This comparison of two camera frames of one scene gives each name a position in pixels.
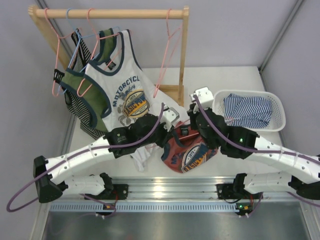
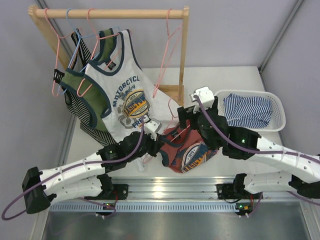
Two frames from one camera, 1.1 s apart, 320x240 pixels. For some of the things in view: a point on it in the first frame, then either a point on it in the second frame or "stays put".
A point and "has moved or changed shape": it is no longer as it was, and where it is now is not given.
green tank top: [78, 83] stays put
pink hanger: [209, 119] has moved or changed shape
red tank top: [185, 149] stays put
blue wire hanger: [76, 45] stays put
